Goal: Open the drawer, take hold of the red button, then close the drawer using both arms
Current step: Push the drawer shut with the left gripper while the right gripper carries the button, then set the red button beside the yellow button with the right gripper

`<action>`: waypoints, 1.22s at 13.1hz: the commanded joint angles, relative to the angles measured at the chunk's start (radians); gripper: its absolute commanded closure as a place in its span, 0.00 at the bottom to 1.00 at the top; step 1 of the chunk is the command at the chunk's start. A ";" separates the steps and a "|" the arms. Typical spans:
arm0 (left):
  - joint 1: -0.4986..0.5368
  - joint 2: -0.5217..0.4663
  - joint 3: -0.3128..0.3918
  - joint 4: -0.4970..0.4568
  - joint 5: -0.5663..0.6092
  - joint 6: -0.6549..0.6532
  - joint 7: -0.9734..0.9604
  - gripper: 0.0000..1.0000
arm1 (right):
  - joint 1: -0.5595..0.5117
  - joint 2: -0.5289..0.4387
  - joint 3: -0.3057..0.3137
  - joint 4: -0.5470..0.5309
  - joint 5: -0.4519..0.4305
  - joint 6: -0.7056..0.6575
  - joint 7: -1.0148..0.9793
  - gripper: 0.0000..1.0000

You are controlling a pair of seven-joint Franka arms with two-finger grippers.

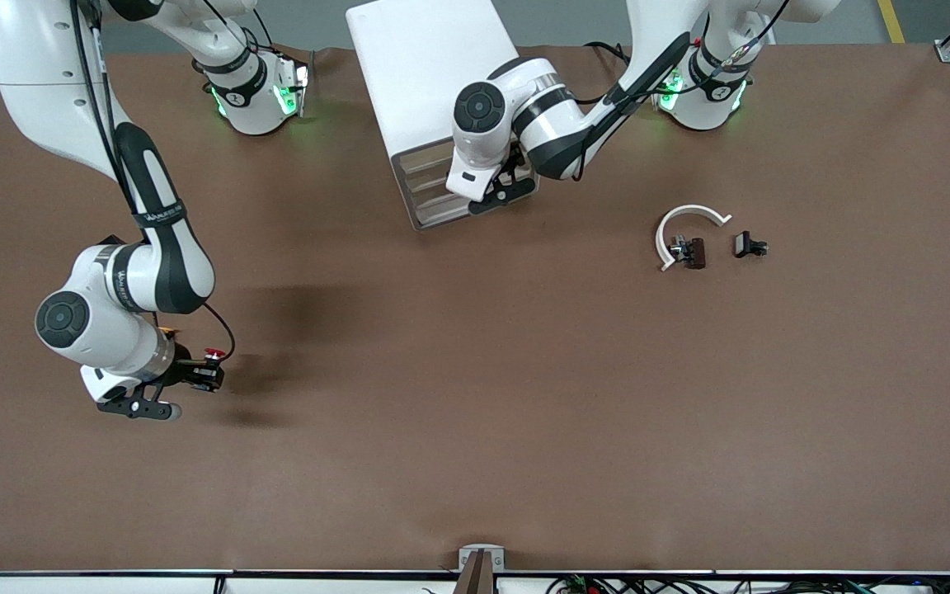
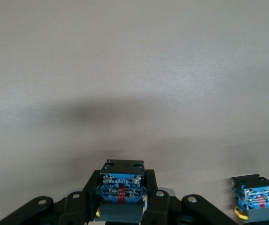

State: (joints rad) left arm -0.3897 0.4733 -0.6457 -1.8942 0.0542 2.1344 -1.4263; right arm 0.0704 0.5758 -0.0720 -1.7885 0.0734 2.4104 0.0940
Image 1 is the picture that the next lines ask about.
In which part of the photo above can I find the red push button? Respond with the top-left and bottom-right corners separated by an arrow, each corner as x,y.
199,347 -> 229,392

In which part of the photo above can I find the brown black small connector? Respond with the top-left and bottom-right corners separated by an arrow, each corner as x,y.
669,236 -> 708,271

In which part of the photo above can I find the black small clip part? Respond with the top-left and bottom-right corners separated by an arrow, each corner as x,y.
732,231 -> 771,260

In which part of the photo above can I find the black base cable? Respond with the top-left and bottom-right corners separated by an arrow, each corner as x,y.
586,40 -> 633,67

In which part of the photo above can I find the white curved plastic ring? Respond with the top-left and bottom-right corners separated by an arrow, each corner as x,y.
655,204 -> 733,273

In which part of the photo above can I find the white table edge rail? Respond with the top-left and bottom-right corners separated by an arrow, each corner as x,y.
0,568 -> 950,594

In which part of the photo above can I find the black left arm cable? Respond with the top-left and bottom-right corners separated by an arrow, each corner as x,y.
572,0 -> 791,183

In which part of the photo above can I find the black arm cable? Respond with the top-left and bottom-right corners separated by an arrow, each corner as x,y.
572,0 -> 791,183
69,0 -> 238,365

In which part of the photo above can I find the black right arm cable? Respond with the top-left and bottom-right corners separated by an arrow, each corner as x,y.
69,0 -> 238,365

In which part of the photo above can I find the grey metal table bracket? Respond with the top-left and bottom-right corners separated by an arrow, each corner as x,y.
458,544 -> 506,573

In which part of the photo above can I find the brown mounting post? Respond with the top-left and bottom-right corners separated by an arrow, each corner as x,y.
452,551 -> 497,594

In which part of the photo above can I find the black cable bundle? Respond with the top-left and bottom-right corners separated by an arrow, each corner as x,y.
545,575 -> 950,594

